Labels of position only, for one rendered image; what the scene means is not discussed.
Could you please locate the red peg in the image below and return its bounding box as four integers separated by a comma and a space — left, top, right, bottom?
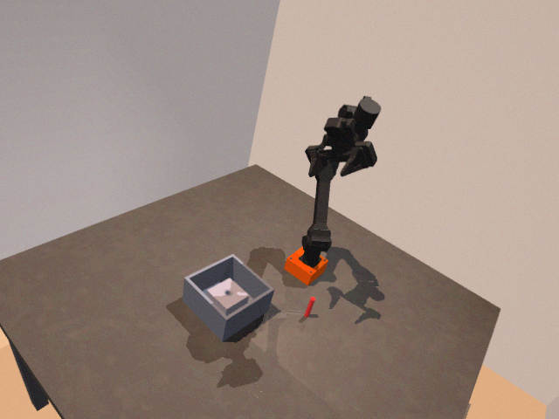
305, 297, 315, 318

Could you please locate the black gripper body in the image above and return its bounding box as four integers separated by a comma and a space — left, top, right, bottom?
305, 132, 377, 168

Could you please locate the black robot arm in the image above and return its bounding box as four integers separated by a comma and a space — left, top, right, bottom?
299, 96, 381, 268

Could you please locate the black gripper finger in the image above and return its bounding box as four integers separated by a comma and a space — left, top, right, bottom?
341, 147, 369, 176
307, 150, 325, 177

